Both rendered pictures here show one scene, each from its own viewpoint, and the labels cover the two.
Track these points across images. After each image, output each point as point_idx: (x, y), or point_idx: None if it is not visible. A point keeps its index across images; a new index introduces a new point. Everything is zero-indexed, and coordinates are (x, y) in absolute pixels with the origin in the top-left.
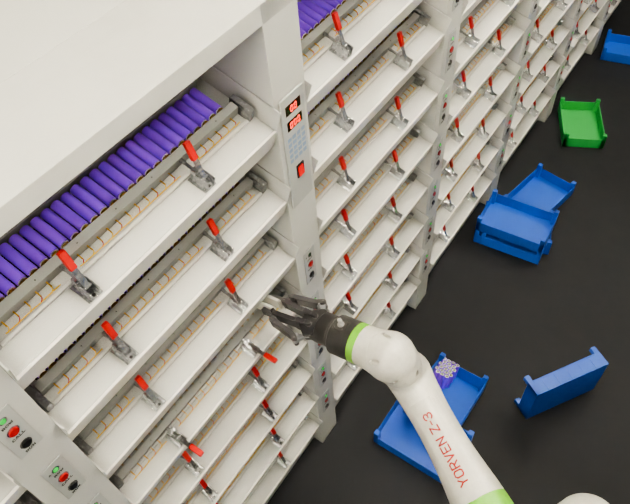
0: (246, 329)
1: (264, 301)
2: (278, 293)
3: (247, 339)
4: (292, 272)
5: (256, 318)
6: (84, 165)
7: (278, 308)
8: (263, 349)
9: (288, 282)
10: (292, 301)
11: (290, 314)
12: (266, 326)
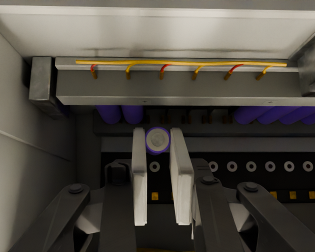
0: (264, 101)
1: (144, 135)
2: (66, 99)
3: (308, 95)
4: (1, 245)
5: (207, 100)
6: None
7: (98, 48)
8: None
9: (12, 139)
10: (85, 212)
11: (73, 14)
12: (200, 44)
